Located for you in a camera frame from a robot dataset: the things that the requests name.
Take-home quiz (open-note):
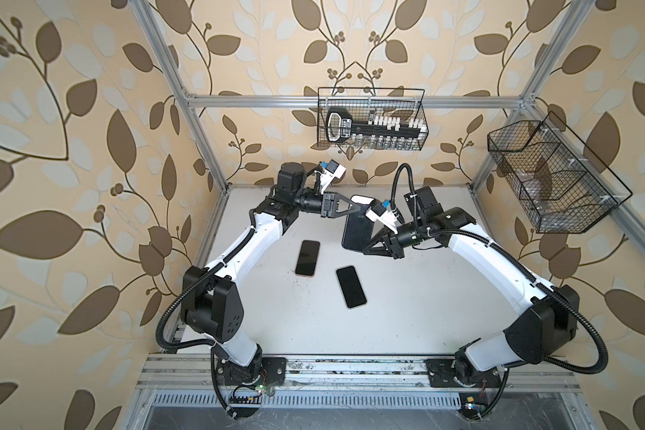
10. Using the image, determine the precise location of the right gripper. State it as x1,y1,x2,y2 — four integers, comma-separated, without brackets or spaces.
360,220,424,261

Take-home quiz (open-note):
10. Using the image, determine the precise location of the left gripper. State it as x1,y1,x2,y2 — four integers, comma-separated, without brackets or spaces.
290,188,359,220

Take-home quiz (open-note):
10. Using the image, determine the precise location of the purple phone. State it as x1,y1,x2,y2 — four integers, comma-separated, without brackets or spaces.
341,205,374,252

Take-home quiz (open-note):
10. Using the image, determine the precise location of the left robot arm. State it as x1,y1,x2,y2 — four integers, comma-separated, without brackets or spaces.
179,161,376,374

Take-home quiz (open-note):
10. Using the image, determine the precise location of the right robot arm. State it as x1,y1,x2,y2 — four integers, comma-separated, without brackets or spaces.
351,187,584,386

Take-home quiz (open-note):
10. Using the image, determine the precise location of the phone in white case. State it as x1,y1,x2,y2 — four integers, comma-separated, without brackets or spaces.
336,266,367,309

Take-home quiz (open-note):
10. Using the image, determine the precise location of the phone in pink case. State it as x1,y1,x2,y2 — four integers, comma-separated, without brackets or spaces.
295,240,320,277

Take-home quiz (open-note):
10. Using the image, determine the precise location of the black tool in basket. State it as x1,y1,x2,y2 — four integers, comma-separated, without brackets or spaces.
322,107,428,143

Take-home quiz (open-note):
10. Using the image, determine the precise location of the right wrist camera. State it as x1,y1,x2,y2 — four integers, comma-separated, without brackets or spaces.
365,200,400,233

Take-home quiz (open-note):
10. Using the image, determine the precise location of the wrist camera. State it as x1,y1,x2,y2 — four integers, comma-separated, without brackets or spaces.
365,200,400,233
319,161,346,192

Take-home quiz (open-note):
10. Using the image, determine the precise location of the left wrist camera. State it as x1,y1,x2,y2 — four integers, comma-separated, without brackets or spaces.
319,161,346,192

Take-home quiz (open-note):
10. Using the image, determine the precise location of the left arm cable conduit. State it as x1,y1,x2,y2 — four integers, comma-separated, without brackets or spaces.
155,225,259,353

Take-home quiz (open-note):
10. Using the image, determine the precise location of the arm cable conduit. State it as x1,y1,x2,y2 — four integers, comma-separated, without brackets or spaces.
389,163,609,376
155,225,259,353

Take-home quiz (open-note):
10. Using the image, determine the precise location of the back wire basket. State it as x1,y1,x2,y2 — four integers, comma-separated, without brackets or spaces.
315,86,429,152

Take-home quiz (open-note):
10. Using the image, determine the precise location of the wire basket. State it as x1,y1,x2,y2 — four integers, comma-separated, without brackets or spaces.
315,86,429,152
487,111,634,234

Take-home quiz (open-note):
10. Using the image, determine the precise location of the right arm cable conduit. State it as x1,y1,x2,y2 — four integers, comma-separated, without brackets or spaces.
389,163,609,376

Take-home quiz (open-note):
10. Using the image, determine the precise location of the right wire basket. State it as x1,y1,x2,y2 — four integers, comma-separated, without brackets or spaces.
487,111,634,234

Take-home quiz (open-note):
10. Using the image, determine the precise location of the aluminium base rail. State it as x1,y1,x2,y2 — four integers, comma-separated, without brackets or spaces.
133,354,582,393

